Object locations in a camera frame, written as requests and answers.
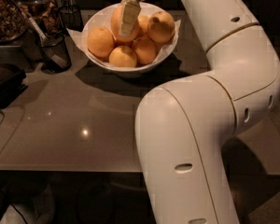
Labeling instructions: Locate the black mesh cup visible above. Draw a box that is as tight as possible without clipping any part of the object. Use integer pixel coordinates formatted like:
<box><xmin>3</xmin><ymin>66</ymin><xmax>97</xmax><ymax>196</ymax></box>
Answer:
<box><xmin>59</xmin><ymin>5</ymin><xmax>84</xmax><ymax>32</ymax></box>
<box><xmin>37</xmin><ymin>35</ymin><xmax>71</xmax><ymax>73</ymax></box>

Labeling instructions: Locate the white ceramic bowl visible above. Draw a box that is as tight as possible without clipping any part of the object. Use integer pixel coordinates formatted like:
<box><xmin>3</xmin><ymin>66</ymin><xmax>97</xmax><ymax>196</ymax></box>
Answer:
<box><xmin>80</xmin><ymin>1</ymin><xmax>179</xmax><ymax>78</ymax></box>

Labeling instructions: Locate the near black mesh cup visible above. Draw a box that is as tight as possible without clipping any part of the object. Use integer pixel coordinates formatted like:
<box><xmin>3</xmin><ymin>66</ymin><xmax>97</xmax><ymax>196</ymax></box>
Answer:
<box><xmin>37</xmin><ymin>35</ymin><xmax>71</xmax><ymax>73</ymax></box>

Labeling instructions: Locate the large jar of nuts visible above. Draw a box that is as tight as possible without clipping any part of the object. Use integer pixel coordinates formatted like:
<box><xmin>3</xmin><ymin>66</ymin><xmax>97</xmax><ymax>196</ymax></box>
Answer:
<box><xmin>0</xmin><ymin>0</ymin><xmax>27</xmax><ymax>44</ymax></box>

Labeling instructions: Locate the grey tabletop slab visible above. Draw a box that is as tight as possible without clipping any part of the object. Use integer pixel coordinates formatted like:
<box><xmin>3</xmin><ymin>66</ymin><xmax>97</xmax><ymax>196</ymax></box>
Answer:
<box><xmin>0</xmin><ymin>13</ymin><xmax>280</xmax><ymax>175</ymax></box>

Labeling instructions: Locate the hidden back orange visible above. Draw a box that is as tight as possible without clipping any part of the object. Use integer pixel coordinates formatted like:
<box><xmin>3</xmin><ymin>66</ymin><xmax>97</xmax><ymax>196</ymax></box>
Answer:
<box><xmin>138</xmin><ymin>15</ymin><xmax>148</xmax><ymax>36</ymax></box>

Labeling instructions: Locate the dark device with cable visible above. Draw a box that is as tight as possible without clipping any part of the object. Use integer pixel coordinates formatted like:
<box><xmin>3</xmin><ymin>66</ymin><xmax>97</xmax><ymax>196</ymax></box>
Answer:
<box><xmin>0</xmin><ymin>63</ymin><xmax>26</xmax><ymax>108</ymax></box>

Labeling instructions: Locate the far black mesh cup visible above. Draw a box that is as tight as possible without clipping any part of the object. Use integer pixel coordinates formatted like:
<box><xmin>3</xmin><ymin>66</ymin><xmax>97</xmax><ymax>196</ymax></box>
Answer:
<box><xmin>59</xmin><ymin>5</ymin><xmax>84</xmax><ymax>32</ymax></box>

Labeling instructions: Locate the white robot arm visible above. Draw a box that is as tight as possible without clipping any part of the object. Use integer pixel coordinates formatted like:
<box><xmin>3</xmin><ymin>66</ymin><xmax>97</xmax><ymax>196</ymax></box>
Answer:
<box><xmin>135</xmin><ymin>0</ymin><xmax>280</xmax><ymax>224</ymax></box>

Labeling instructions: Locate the white paper bowl liner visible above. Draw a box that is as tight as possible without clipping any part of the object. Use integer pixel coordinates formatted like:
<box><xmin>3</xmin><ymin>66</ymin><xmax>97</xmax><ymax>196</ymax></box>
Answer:
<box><xmin>65</xmin><ymin>9</ymin><xmax>182</xmax><ymax>69</ymax></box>

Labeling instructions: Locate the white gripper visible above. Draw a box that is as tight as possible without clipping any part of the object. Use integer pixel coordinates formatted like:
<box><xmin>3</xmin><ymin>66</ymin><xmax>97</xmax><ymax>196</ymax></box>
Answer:
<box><xmin>119</xmin><ymin>0</ymin><xmax>146</xmax><ymax>37</ymax></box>

